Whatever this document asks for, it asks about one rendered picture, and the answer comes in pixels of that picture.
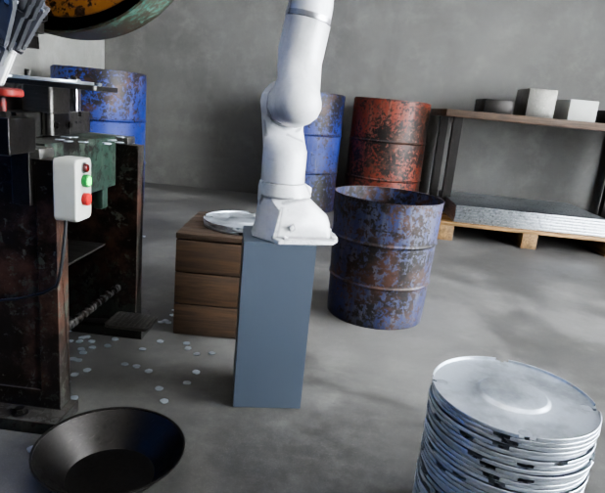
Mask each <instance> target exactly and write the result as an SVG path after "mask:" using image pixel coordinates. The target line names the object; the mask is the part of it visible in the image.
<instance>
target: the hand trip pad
mask: <svg viewBox="0 0 605 493"><path fill-rule="evenodd" d="M23 96H24V91H23V90H22V89H18V88H8V87H0V112H6V111H7V102H6V97H19V98H22V97H23Z"/></svg>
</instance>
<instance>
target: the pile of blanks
mask: <svg viewBox="0 0 605 493"><path fill-rule="evenodd" d="M428 396H429V398H428V401H427V408H426V409H427V414H426V418H425V422H424V431H423V435H422V439H421V444H420V453H419V457H418V460H417V468H416V472H415V481H414V486H413V491H412V493H583V490H584V489H585V485H586V483H587V481H588V477H589V469H590V468H591V467H592V465H593V461H591V460H594V457H595V450H594V449H595V446H596V440H597V438H598V436H599V434H600V430H601V427H600V429H599V430H598V431H597V432H596V433H595V434H594V435H592V436H591V437H589V438H587V439H585V440H581V441H577V442H570V443H546V442H537V441H531V440H529V439H528V437H525V439H522V438H517V437H513V436H510V435H506V434H503V433H500V432H497V431H494V430H492V429H489V428H487V427H484V426H481V425H479V424H476V423H474V422H472V421H471V420H469V419H467V418H465V417H463V416H462V415H460V414H459V413H457V412H456V411H454V410H453V409H452V408H450V407H449V406H448V405H447V404H446V403H445V402H444V401H443V400H442V399H441V398H440V397H439V396H438V394H437V392H436V391H435V389H434V386H433V381H432V384H431V386H430V388H429V394H428Z"/></svg>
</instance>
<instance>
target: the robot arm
mask: <svg viewBox="0 0 605 493"><path fill-rule="evenodd" d="M45 1H46V0H0V85H4V84H5V82H6V79H7V77H8V74H9V72H10V69H11V67H12V64H13V62H14V59H15V57H16V54H17V53H19V54H20V55H22V54H23V51H21V50H25V49H26V48H27V46H28V44H29V43H30V41H31V39H32V37H33V35H34V34H35V32H36V30H37V28H38V27H39V26H40V24H41V22H42V21H43V19H44V18H45V16H46V15H47V14H48V13H49V12H50V8H49V7H48V6H46V5H45ZM333 7H334V0H289V2H288V6H287V10H286V13H285V20H284V25H283V29H282V33H281V38H280V42H279V46H278V63H277V80H276V81H274V82H272V83H270V84H269V85H268V86H267V87H266V88H265V90H264V91H263V93H262V94H261V98H260V107H261V122H262V144H263V148H262V162H261V176H260V180H259V183H258V191H257V200H258V203H257V209H256V219H255V223H254V225H253V228H252V231H251V232H252V235H253V236H255V237H257V238H260V239H263V240H267V241H271V242H273V243H275V244H278V245H334V244H336V243H337V242H338V238H337V236H336V234H334V233H332V232H331V229H330V223H329V220H328V216H327V214H326V213H325V212H324V211H323V210H322V209H321V208H320V207H319V206H317V205H316V204H315V203H314V202H313V201H312V200H311V199H310V197H311V187H309V186H308V185H306V184H305V183H304V177H305V167H306V156H307V151H306V147H305V141H304V136H303V127H304V126H305V125H308V124H310V123H311V122H312V121H313V120H315V119H316V118H317V117H318V115H319V113H320V111H321V105H322V104H321V97H320V82H321V68H322V62H323V57H324V53H325V49H326V44H327V40H328V36H329V31H330V27H331V26H330V24H331V19H332V14H333Z"/></svg>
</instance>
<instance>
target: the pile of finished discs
mask: <svg viewBox="0 0 605 493"><path fill-rule="evenodd" d="M255 219H256V213H249V212H248V211H244V210H222V211H214V212H210V213H207V214H206V216H204V225H205V226H206V227H208V228H210V229H212V230H214V231H217V232H221V233H226V234H233V235H239V233H241V234H243V226H253V225H254V223H255Z"/></svg>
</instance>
